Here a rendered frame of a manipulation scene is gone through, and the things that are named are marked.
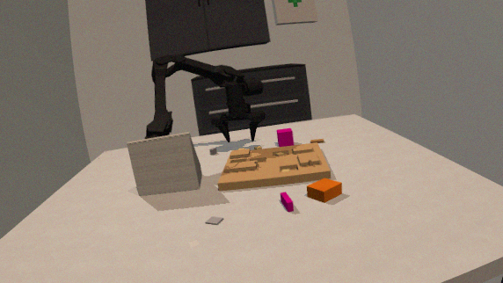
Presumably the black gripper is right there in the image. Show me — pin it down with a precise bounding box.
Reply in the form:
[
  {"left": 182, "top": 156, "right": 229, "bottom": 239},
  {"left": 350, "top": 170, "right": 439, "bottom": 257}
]
[{"left": 211, "top": 98, "right": 266, "bottom": 142}]

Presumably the magenta rectangular bar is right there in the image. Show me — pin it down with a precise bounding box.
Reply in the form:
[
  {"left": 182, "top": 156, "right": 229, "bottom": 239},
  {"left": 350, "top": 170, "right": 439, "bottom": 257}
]
[{"left": 280, "top": 192, "right": 294, "bottom": 212}]

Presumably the magenta block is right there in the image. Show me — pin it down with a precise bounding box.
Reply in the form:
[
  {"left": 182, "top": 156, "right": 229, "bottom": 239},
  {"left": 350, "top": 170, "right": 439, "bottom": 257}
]
[{"left": 277, "top": 128, "right": 294, "bottom": 147}]

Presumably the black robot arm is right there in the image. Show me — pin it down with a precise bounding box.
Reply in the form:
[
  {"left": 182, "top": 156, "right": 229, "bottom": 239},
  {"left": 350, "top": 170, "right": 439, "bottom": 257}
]
[{"left": 145, "top": 55, "right": 263, "bottom": 139}]

